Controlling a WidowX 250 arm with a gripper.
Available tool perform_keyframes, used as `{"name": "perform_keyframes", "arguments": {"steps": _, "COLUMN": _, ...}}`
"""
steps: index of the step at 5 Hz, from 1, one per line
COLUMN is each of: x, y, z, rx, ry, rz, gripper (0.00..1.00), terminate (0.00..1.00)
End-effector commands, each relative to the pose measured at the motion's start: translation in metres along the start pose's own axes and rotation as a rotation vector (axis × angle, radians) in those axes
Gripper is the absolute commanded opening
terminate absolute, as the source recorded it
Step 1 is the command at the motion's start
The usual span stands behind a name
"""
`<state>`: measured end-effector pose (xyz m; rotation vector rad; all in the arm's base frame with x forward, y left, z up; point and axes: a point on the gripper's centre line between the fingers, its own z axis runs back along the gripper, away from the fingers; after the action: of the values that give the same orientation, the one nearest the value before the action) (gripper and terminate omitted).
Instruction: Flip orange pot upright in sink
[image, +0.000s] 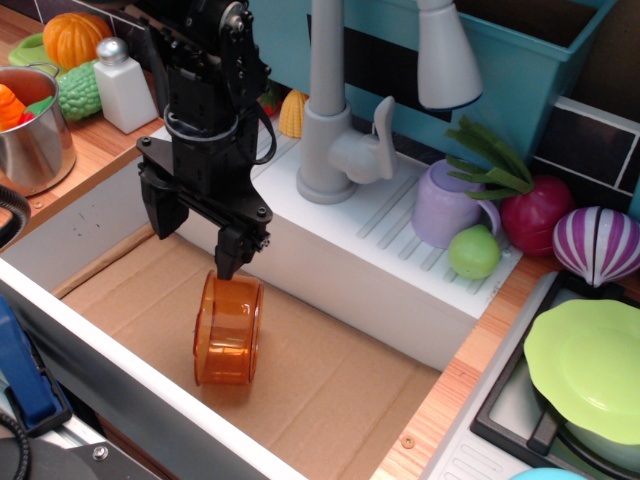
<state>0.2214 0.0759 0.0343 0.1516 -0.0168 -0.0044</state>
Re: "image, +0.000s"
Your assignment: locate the orange toy carrot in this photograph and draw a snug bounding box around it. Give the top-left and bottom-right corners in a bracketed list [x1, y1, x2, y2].
[0, 84, 26, 131]

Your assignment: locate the red toy strawberry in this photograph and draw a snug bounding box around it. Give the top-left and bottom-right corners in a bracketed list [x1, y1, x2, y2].
[258, 81, 283, 117]

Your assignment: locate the blue clamp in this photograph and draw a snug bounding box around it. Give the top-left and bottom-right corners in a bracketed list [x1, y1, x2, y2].
[1, 297, 73, 438]

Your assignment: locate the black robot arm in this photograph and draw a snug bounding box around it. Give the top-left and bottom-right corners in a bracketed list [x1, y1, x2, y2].
[130, 1, 277, 280]

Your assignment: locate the green bumpy toy gourd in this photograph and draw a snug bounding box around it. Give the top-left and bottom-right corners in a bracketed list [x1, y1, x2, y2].
[58, 60, 102, 121]

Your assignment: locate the teal plastic bin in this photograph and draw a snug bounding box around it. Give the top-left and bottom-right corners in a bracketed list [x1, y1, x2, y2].
[248, 0, 620, 166]

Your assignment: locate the orange toy pumpkin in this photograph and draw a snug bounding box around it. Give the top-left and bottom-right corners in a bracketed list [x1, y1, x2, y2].
[43, 12, 112, 70]

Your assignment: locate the grey toy faucet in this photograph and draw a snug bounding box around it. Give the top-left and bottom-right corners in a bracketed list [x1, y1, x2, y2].
[296, 1, 483, 204]

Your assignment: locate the toy stove top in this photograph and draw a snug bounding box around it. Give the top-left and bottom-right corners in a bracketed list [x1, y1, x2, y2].
[423, 271, 639, 479]

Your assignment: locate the white toy sink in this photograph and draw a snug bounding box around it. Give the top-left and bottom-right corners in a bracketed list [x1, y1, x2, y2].
[1, 138, 521, 479]

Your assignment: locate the green toy piece in pot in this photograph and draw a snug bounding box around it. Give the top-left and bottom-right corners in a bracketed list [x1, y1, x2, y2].
[21, 96, 54, 122]

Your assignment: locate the light green plastic plate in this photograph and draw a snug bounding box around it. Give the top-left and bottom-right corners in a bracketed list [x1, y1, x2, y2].
[524, 299, 639, 446]

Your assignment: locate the white salt shaker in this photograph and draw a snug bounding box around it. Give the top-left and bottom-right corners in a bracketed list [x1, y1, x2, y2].
[93, 37, 158, 134]

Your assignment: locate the silver metal pot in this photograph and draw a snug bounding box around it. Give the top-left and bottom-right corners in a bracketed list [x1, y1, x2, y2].
[1, 66, 76, 197]

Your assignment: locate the yellow toy corn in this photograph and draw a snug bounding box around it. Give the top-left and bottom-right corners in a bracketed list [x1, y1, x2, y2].
[279, 90, 308, 139]

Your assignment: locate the purple striped toy onion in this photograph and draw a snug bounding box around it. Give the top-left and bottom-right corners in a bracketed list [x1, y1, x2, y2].
[552, 207, 639, 288]

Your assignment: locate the green toy pear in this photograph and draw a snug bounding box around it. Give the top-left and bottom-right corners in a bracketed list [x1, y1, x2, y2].
[448, 225, 501, 280]

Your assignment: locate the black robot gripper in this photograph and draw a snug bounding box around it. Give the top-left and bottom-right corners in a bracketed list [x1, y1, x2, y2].
[137, 67, 273, 280]

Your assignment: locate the brown cardboard sheet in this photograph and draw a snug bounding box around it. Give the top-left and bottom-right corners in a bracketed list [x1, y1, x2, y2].
[53, 228, 439, 479]

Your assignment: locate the purple plastic cup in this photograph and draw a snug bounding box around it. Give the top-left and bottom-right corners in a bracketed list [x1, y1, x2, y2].
[411, 160, 502, 249]

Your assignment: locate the light green toy board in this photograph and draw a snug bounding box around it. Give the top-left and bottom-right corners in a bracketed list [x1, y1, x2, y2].
[8, 32, 67, 78]

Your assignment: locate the red toy radish with leaves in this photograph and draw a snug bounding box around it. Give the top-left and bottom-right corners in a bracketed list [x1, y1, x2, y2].
[445, 117, 576, 257]

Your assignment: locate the black cable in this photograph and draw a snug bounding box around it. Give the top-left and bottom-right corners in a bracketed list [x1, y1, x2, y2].
[0, 183, 32, 250]

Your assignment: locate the orange translucent plastic pot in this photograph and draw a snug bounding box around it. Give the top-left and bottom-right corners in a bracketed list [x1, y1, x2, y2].
[193, 271, 264, 385]

